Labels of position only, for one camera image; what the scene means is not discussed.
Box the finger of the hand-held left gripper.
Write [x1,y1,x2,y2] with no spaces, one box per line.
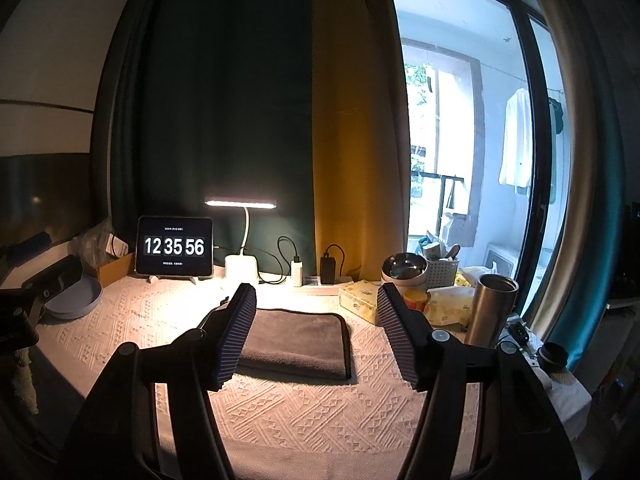
[0,232,53,267]
[22,254,84,313]

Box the clear plastic bag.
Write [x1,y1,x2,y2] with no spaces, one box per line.
[69,218,127,267]

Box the yellow soft tissue pack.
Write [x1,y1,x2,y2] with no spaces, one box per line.
[424,286,475,332]

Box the cardboard box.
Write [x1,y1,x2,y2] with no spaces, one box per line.
[97,254,136,288]

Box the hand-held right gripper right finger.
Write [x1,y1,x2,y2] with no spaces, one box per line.
[376,282,583,480]

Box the black round cap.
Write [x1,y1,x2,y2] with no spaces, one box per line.
[537,341,569,372]

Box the black tablet with clock display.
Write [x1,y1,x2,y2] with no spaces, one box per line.
[135,215,215,278]

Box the steel bowl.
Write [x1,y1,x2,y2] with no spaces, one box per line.
[381,252,429,292]

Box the yellow tissue box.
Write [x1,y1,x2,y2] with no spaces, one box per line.
[338,280,385,324]

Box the black window frame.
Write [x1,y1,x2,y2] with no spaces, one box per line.
[387,0,556,318]

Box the grey towel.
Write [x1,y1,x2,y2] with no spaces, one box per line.
[236,310,354,381]

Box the mustard yellow curtain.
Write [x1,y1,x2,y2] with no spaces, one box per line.
[311,0,413,282]

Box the white textured tablecloth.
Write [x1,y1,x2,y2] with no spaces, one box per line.
[36,274,593,480]

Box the dark hanging garment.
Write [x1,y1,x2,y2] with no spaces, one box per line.
[546,96,566,136]

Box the small red and yellow cup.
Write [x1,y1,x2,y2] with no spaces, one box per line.
[403,290,432,314]

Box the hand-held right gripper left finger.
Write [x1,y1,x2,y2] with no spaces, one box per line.
[62,282,258,480]

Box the black car key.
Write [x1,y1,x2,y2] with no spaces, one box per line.
[504,319,532,353]

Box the white washing machine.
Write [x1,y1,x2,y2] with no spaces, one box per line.
[484,242,523,281]

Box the grey-blue round dish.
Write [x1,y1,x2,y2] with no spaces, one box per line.
[42,276,104,319]

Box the white desk lamp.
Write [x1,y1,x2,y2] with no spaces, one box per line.
[204,194,279,287]

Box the beige curtain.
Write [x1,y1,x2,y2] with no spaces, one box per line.
[517,0,608,331]

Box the white power strip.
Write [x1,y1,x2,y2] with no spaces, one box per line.
[291,275,353,296]

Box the white hanging shirt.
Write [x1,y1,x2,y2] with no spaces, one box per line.
[498,87,535,196]

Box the white slotted basket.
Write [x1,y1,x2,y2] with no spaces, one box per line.
[424,256,460,294]

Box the steel tumbler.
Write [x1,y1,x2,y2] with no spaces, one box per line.
[466,273,519,349]

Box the dark green curtain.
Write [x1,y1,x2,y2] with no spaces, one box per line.
[102,0,317,281]

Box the black cable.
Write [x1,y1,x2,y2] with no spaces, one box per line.
[257,236,301,283]
[323,244,347,281]

